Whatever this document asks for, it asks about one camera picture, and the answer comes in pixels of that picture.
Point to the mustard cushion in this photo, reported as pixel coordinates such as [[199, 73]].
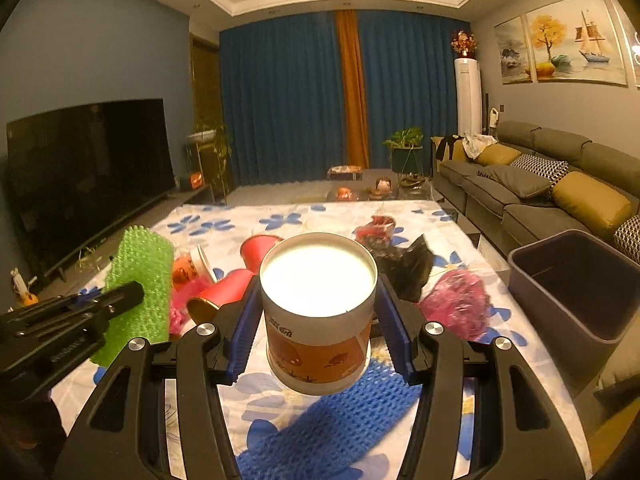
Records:
[[600, 208], [497, 154]]

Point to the grey tv cabinet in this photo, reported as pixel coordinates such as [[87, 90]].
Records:
[[83, 266]]

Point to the right seascape painting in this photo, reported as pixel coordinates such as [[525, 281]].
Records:
[[632, 40]]

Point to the white cloth on sofa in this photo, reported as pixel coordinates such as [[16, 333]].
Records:
[[475, 144]]

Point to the blue foam fruit net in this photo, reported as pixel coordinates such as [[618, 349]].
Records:
[[334, 433]]

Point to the red paper cup front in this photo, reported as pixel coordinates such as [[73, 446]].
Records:
[[204, 306]]

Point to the red paper cup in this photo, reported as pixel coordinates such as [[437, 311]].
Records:
[[255, 248], [204, 306]]

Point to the sailboat tree painting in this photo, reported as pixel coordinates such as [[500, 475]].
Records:
[[575, 40]]

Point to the black flat television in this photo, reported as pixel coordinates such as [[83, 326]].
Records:
[[76, 172]]

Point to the red gold flower decoration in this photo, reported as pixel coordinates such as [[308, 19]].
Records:
[[464, 44]]

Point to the orange centre curtain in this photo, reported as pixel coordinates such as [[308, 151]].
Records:
[[354, 89]]

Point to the red crumpled wrapper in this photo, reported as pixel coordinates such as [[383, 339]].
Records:
[[380, 227]]

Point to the black plastic bag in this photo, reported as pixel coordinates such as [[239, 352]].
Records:
[[407, 269]]

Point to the floral blue white tablecloth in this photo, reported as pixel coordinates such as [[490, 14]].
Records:
[[259, 395]]

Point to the dark coffee table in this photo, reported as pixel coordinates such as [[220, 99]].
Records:
[[380, 184]]

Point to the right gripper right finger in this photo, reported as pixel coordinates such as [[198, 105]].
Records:
[[519, 434]]

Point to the mustard cushion middle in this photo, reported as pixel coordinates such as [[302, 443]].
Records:
[[600, 208]]

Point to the green potted plant centre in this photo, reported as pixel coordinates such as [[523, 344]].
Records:
[[406, 146]]

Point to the green foam fruit net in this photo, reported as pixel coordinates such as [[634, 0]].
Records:
[[141, 270]]

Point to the mustard cushion far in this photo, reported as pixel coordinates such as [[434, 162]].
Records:
[[497, 154]]

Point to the patterned cushion far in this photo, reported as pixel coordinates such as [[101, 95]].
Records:
[[551, 169]]

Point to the dark grey trash bin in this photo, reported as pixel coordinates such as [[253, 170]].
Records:
[[581, 295]]

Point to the pink plastic bag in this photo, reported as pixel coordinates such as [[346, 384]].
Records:
[[178, 315], [459, 302]]

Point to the small landscape painting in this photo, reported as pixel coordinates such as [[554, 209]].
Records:
[[513, 52]]

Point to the grey sectional sofa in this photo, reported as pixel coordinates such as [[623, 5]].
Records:
[[508, 222]]

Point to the patterned cushion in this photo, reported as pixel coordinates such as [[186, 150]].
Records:
[[551, 169], [627, 238]]

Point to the box on coffee table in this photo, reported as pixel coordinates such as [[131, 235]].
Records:
[[344, 173]]

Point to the trailing plant on stand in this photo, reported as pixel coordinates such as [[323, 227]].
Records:
[[209, 152]]

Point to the white standing air conditioner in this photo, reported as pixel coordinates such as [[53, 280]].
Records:
[[469, 96]]

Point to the blue curtains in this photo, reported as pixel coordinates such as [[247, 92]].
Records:
[[306, 92]]

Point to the white orange paper canister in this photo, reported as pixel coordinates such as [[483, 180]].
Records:
[[318, 291]]

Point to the white orange paper cup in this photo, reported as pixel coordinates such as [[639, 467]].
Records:
[[191, 265]]

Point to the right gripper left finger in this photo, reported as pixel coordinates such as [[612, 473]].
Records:
[[121, 431]]

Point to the patterned cushion near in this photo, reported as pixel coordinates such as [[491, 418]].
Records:
[[627, 238]]

